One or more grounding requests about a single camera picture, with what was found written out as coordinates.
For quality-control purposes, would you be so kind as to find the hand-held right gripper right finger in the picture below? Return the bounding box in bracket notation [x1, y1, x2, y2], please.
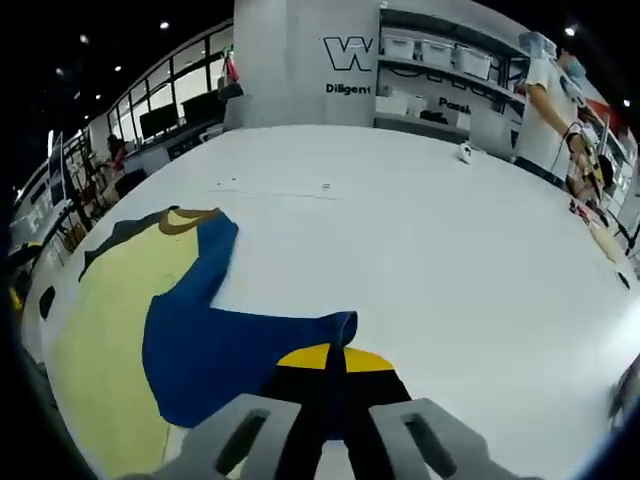
[341, 347, 501, 480]

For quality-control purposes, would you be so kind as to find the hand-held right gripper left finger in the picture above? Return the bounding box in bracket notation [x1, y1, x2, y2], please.
[149, 342, 335, 480]

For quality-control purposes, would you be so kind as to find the yellow blue colour-block garment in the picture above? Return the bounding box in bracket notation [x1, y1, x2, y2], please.
[49, 204, 359, 480]

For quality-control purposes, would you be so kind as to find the black oval table grommet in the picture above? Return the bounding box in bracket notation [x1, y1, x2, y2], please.
[38, 285, 57, 319]

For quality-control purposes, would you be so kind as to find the dark display panel on stand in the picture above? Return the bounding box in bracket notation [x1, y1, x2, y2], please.
[47, 130, 69, 204]

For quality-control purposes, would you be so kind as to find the black computer monitor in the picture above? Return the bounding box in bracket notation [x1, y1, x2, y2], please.
[180, 92, 222, 126]
[139, 104, 180, 144]

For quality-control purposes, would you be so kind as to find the cream cloth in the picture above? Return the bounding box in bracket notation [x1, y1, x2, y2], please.
[589, 227, 629, 264]

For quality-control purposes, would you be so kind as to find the black tripod stand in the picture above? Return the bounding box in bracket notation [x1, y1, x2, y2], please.
[604, 209, 636, 256]

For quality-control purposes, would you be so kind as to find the flat white storage box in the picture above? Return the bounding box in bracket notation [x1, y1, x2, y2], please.
[375, 94, 426, 119]

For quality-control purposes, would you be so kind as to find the cluttered white shelving rack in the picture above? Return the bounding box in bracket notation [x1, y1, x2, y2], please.
[574, 79, 640, 216]

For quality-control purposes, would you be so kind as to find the grey metal shelving rack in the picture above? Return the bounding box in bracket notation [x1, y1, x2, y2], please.
[373, 7, 531, 146]

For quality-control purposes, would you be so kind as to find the white plastic storage bin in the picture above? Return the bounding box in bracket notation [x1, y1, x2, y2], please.
[453, 44, 494, 80]
[420, 39, 455, 65]
[383, 37, 419, 59]

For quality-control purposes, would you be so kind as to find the dark hanging bag pink strap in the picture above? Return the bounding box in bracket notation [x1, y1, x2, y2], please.
[216, 52, 246, 101]

